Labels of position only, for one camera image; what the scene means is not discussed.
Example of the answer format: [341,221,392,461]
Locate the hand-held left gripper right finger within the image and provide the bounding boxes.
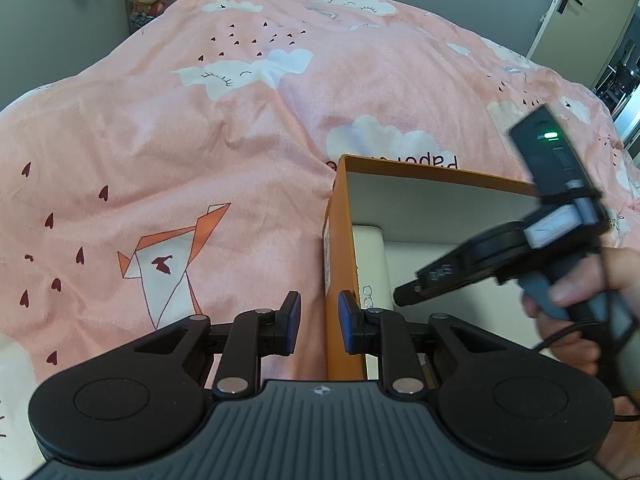
[338,290,521,403]

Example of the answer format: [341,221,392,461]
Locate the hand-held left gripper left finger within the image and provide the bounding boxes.
[120,291,302,401]

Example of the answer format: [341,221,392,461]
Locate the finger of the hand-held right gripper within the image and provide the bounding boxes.
[392,247,481,309]

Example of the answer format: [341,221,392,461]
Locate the orange cardboard box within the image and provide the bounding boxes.
[320,154,551,382]

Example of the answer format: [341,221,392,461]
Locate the person's right forearm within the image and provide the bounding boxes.
[594,395,640,480]

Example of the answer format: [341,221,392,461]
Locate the person's right hand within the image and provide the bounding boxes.
[521,246,640,403]

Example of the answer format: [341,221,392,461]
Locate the white case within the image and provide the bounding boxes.
[352,225,395,312]

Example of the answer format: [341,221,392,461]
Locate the white door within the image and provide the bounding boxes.
[526,0,640,92]

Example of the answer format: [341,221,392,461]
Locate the pink printed blanket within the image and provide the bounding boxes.
[0,0,640,480]

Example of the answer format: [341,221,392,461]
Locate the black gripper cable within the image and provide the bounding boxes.
[535,319,640,423]

